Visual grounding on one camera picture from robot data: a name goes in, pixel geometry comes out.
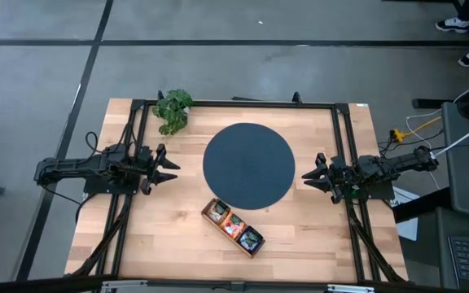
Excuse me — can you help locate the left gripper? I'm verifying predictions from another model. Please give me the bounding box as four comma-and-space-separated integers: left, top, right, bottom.
135, 142, 182, 196

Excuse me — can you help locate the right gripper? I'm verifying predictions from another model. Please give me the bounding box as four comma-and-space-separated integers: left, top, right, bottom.
300, 152, 358, 205

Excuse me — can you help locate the wooden tea organiser box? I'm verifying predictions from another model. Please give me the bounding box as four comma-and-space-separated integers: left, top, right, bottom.
200, 197, 267, 260

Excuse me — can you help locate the vanilla tea packet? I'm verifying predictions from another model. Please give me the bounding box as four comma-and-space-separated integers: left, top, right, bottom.
206, 199, 231, 225

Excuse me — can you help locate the peach passion fruit tea packet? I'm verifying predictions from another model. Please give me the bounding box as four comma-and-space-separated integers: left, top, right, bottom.
220, 212, 247, 240

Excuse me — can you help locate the blackcurrant burst tea packet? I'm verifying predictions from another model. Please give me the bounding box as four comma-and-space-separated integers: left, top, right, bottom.
237, 226, 265, 253

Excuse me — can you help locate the green potted plant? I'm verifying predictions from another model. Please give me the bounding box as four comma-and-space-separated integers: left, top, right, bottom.
151, 88, 195, 137

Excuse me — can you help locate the round dark blue woven placemat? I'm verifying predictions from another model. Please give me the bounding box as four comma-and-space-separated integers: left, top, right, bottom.
202, 122, 296, 211

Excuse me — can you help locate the white paper sheet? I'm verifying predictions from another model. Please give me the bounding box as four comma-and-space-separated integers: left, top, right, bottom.
392, 186, 421, 242

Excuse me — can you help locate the black desk leg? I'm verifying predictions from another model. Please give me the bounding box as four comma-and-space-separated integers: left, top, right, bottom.
391, 186, 452, 224

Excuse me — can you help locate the dark grey desk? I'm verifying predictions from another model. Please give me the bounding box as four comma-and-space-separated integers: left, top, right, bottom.
415, 206, 469, 293

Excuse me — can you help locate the black desk foot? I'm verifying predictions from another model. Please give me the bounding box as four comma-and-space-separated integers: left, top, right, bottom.
411, 97, 455, 110

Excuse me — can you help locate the black table beam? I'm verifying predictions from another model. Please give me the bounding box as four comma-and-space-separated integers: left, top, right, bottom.
0, 274, 469, 293

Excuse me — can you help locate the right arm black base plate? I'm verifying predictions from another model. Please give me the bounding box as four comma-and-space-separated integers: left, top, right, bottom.
337, 167, 395, 201

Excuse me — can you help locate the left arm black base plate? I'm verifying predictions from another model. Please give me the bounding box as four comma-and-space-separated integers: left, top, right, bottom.
76, 161, 142, 196

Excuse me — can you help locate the yellow cable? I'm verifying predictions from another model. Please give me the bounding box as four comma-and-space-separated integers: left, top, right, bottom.
388, 116, 443, 142

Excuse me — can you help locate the silver aluminium rail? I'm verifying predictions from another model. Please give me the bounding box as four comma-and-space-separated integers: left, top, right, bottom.
101, 279, 149, 293
327, 283, 376, 293

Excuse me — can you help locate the thin white cable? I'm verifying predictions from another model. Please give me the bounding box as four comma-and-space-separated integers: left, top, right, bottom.
405, 68, 469, 192

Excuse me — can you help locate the thick white cable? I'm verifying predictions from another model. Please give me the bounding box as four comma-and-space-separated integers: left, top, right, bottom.
429, 116, 469, 160

